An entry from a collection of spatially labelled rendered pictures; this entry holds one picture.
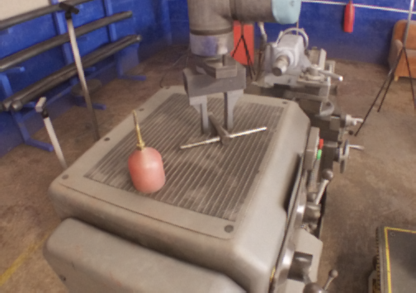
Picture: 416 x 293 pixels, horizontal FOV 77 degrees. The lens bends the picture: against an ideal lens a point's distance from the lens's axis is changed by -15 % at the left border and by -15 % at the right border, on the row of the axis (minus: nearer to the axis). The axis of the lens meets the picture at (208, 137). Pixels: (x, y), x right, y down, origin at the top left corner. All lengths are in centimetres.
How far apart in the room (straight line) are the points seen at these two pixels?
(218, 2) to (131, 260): 48
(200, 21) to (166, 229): 38
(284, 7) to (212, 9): 13
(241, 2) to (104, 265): 52
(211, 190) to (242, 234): 12
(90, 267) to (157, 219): 15
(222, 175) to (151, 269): 22
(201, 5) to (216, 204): 36
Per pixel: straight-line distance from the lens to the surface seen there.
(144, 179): 55
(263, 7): 56
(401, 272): 185
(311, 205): 84
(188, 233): 51
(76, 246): 60
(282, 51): 198
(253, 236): 51
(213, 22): 59
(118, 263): 55
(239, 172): 60
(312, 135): 86
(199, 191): 56
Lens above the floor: 172
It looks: 33 degrees down
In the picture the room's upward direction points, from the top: 4 degrees counter-clockwise
